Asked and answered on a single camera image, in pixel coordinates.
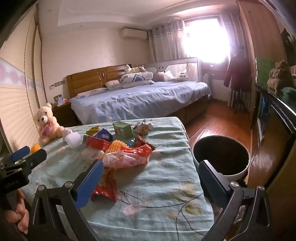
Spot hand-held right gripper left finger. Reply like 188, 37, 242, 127
28, 159, 104, 241

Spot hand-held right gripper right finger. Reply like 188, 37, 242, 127
198, 160, 272, 241

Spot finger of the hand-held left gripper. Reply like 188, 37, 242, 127
5, 146, 31, 163
16, 148, 47, 172

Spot red yellow snack wrapper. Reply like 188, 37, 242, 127
91, 167, 118, 202

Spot black round waste bin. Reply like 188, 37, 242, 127
192, 136, 251, 186

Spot white tissue packet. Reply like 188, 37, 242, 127
81, 148, 105, 164

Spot red cardboard box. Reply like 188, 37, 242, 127
82, 135, 111, 151

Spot yellow ridged ring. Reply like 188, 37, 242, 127
105, 139, 130, 154

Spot blue plastic bag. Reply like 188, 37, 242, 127
94, 128, 114, 142

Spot orange red plastic bag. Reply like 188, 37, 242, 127
102, 144, 152, 168

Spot green carton box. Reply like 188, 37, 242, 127
112, 121, 134, 139

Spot dark red foil wrapper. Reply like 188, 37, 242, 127
129, 134, 156, 151

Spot printed paper wrapper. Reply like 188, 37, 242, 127
132, 119, 154, 135

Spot person's left hand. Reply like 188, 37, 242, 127
5, 189, 30, 233

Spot cream teddy bear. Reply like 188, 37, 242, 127
32, 103, 67, 146

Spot bubble wrap mailer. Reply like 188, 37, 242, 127
231, 204, 246, 232

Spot wooden nightstand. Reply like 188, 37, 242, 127
51, 102, 79, 128

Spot cream sliding closet doors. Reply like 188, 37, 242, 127
0, 5, 48, 153

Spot teal floral bedsheet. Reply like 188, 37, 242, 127
21, 116, 214, 241

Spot blue print pillow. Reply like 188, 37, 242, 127
75, 89, 109, 98

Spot clothes rack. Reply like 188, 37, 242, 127
229, 89, 251, 114

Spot black glossy cabinet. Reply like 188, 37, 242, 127
251, 82, 296, 209

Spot wooden headboard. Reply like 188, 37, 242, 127
67, 64, 132, 99

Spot bed with blue sheet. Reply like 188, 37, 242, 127
69, 81, 212, 126

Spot pink pillow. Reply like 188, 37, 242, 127
105, 80, 123, 89

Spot grey window shelf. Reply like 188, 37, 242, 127
201, 61, 228, 77

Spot dark red coat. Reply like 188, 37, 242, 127
223, 50, 252, 93

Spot pink plush toy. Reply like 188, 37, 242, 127
154, 71, 174, 82

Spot folded panda print quilt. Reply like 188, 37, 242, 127
120, 71, 155, 89

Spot green cloth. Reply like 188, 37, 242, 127
281, 87, 296, 100

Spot stack of green boxes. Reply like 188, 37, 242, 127
255, 57, 278, 85

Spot brown plush toy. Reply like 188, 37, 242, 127
267, 61, 293, 95

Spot bright window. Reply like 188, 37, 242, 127
184, 17, 229, 63

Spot grey patterned curtain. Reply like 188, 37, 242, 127
220, 11, 241, 63
148, 20, 184, 63

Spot tall wooden wardrobe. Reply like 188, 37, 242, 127
237, 0, 287, 77

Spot dark framed picture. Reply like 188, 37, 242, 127
280, 29, 296, 75

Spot white air conditioner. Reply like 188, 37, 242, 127
122, 28, 148, 39

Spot grey mesh bed rail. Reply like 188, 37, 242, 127
144, 57, 201, 82

